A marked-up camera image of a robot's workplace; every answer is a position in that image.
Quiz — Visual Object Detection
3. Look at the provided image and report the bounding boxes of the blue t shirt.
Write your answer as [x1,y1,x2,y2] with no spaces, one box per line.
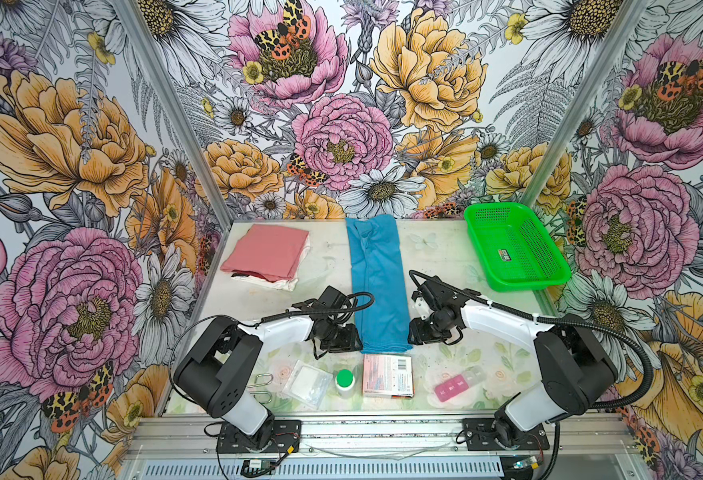
[346,215,411,354]

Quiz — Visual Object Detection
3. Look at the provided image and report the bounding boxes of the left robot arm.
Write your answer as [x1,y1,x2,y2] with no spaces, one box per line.
[172,286,375,442]

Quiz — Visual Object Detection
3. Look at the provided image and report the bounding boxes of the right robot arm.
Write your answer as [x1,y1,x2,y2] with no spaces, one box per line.
[409,270,617,450]

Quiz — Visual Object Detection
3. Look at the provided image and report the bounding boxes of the green capped small bottle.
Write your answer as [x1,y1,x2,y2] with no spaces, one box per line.
[335,369,357,398]

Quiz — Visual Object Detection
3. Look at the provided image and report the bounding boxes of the clear plastic bag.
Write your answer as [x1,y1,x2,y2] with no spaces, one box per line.
[283,360,334,410]

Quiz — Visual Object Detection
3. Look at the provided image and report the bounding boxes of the pink pill organizer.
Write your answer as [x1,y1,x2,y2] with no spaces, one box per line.
[433,367,485,403]

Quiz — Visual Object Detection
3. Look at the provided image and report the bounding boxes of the pink printed card box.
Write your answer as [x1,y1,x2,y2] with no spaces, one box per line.
[361,354,415,398]

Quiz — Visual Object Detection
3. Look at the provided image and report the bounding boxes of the folded red t shirt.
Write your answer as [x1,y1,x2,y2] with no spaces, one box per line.
[220,224,310,283]

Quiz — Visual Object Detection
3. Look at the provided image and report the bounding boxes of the green plastic basket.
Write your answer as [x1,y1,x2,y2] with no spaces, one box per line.
[463,202,571,292]

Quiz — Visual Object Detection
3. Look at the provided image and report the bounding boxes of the metal paper clip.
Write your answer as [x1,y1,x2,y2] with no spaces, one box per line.
[247,373,274,405]

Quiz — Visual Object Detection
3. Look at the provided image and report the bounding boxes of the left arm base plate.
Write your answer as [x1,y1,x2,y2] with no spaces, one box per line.
[214,419,303,454]

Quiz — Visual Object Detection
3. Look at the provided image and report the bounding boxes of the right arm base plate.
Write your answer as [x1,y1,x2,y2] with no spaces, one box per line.
[455,417,549,451]

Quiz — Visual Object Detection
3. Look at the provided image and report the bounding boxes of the white vented cable duct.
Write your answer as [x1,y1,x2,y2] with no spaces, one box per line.
[122,456,505,479]

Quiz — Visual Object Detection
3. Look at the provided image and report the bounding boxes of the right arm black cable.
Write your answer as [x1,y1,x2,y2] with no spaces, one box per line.
[407,269,655,412]

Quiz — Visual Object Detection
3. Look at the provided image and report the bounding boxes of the aluminium front rail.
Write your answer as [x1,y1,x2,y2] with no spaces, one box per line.
[126,411,637,460]

